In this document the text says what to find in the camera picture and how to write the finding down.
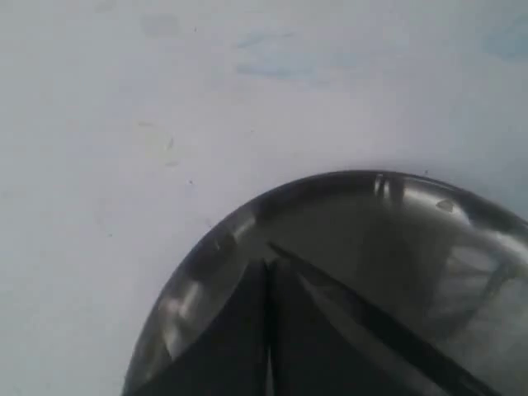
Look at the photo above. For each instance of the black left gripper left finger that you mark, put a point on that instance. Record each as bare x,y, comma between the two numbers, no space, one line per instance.
228,358

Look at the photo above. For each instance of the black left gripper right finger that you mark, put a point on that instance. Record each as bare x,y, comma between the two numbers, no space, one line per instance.
317,350

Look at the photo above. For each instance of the black knife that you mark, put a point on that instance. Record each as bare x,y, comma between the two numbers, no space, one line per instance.
423,356

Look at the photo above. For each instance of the round stainless steel plate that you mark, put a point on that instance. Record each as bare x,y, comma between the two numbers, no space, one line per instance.
457,279

